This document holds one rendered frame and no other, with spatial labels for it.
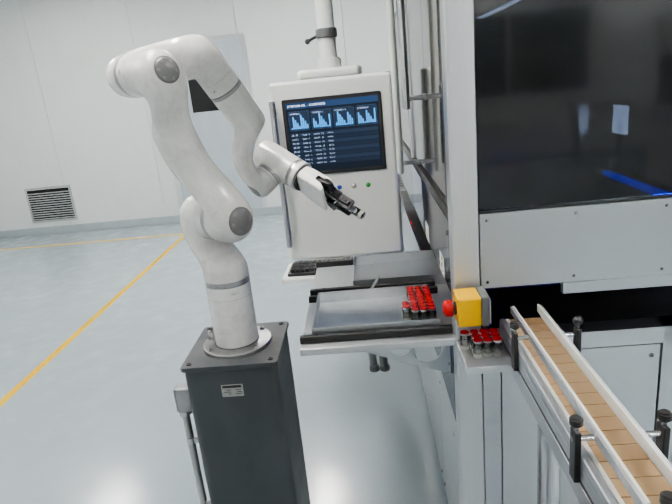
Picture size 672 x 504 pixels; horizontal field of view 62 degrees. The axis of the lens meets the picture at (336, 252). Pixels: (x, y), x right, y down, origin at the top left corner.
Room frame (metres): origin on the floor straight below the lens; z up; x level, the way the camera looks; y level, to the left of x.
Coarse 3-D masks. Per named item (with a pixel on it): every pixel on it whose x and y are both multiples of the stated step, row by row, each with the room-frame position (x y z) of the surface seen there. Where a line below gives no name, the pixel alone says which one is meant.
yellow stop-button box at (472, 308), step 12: (468, 288) 1.24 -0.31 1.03; (480, 288) 1.23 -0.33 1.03; (456, 300) 1.20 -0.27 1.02; (468, 300) 1.18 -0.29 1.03; (480, 300) 1.18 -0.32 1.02; (456, 312) 1.20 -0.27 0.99; (468, 312) 1.18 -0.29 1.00; (480, 312) 1.18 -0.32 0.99; (468, 324) 1.18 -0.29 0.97; (480, 324) 1.18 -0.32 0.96
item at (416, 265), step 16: (368, 256) 1.94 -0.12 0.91; (384, 256) 1.94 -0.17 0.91; (400, 256) 1.94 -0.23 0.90; (416, 256) 1.93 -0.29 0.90; (432, 256) 1.93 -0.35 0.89; (368, 272) 1.85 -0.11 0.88; (384, 272) 1.83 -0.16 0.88; (400, 272) 1.82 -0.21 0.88; (416, 272) 1.80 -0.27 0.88; (432, 272) 1.78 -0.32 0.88
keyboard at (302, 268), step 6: (342, 258) 2.21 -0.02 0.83; (348, 258) 2.20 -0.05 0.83; (294, 264) 2.20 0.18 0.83; (300, 264) 2.19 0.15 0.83; (306, 264) 2.19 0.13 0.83; (312, 264) 2.17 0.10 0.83; (294, 270) 2.12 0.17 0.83; (300, 270) 2.12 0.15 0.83; (306, 270) 2.12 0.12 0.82; (312, 270) 2.11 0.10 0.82; (288, 276) 2.11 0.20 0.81
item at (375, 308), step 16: (384, 288) 1.60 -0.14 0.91; (400, 288) 1.60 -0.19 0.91; (320, 304) 1.60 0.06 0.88; (336, 304) 1.59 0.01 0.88; (352, 304) 1.58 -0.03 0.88; (368, 304) 1.56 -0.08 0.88; (384, 304) 1.55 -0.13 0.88; (400, 304) 1.54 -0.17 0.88; (320, 320) 1.48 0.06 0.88; (336, 320) 1.47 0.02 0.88; (352, 320) 1.46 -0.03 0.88; (368, 320) 1.45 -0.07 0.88; (384, 320) 1.44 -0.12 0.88; (400, 320) 1.42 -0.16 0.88; (416, 320) 1.34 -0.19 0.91; (432, 320) 1.34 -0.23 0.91
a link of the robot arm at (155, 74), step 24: (120, 72) 1.31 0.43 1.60; (144, 72) 1.25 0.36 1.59; (168, 72) 1.26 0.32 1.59; (144, 96) 1.29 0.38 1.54; (168, 96) 1.27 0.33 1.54; (168, 120) 1.31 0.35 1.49; (168, 144) 1.33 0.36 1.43; (192, 144) 1.35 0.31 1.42; (192, 168) 1.35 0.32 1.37; (216, 168) 1.39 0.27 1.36; (192, 192) 1.35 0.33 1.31; (216, 192) 1.35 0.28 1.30; (216, 216) 1.33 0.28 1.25; (240, 216) 1.35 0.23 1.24; (216, 240) 1.39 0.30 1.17; (240, 240) 1.38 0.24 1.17
